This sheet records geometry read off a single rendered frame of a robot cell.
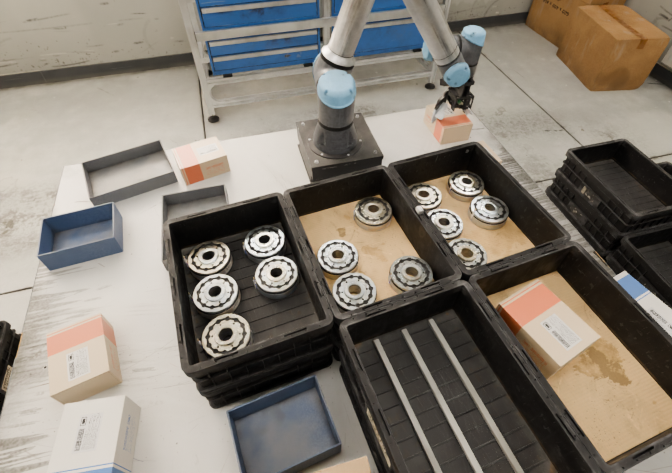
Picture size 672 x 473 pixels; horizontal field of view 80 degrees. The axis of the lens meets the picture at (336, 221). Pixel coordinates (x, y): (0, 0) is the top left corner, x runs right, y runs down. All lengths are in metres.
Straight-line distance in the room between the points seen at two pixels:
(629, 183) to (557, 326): 1.25
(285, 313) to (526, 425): 0.54
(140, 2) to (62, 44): 0.68
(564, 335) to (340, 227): 0.57
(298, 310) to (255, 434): 0.28
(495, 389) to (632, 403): 0.27
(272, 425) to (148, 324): 0.42
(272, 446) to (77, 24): 3.32
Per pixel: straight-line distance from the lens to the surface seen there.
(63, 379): 1.11
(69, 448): 1.03
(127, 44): 3.77
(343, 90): 1.25
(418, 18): 1.22
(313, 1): 2.77
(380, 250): 1.05
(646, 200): 2.08
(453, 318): 0.98
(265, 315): 0.96
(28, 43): 3.92
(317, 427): 0.99
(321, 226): 1.09
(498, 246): 1.14
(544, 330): 0.94
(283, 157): 1.52
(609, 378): 1.05
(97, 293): 1.30
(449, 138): 1.62
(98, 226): 1.46
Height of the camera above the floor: 1.66
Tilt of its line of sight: 49 degrees down
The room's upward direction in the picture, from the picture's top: straight up
